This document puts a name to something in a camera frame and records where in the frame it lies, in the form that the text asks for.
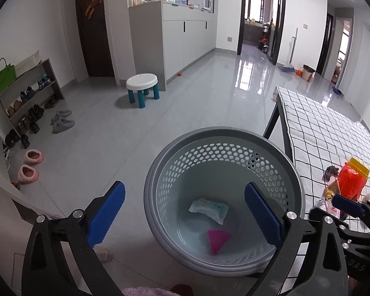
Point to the white wet wipe packet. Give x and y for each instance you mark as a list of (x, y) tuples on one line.
[(208, 209)]

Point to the white microwave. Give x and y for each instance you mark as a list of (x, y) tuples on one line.
[(200, 2)]

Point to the grey perforated plastic basket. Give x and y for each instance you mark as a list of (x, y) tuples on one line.
[(172, 175)]

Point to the dark brown door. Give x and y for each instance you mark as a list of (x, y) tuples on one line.
[(95, 46)]

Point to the colourful snack wrapper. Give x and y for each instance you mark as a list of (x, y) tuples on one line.
[(331, 195)]

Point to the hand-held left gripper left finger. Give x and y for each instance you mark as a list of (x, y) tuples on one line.
[(106, 215)]

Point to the brown waste bin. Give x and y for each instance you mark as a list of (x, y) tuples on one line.
[(307, 73)]

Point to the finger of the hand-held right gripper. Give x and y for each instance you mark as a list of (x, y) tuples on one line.
[(347, 206), (363, 239)]

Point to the group of assorted shoes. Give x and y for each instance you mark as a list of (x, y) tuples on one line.
[(34, 111)]

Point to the white and teal stool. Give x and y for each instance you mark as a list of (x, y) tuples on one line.
[(141, 81)]

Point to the blue dustpan with broom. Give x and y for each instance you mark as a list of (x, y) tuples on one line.
[(286, 69)]

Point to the pink fuzzy garment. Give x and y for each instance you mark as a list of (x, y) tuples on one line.
[(148, 292)]

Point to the grey shoe rack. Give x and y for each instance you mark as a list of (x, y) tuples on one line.
[(51, 67)]

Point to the white cardboard box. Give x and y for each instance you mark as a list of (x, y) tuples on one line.
[(26, 64)]

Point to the orange door decoration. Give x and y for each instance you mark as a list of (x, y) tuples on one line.
[(93, 1)]

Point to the red scooter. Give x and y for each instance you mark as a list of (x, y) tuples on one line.
[(263, 43)]

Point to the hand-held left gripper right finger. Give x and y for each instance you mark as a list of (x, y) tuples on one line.
[(262, 212)]

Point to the pink plastic piece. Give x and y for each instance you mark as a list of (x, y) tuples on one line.
[(218, 240)]

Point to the pink fuzzy slipper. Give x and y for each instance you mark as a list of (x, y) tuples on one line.
[(27, 174), (34, 156)]

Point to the black shoe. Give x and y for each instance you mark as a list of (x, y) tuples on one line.
[(25, 141), (11, 138)]

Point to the red plastic bag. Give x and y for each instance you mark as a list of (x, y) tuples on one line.
[(351, 180)]

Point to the grey sideboard cabinet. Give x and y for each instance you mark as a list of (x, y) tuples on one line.
[(178, 43)]

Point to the dark crumpled cloth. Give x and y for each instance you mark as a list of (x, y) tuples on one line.
[(330, 172)]

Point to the small blue dustpan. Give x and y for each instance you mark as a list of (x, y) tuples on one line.
[(337, 90)]

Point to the green tote bag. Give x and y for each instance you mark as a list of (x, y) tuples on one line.
[(3, 78)]

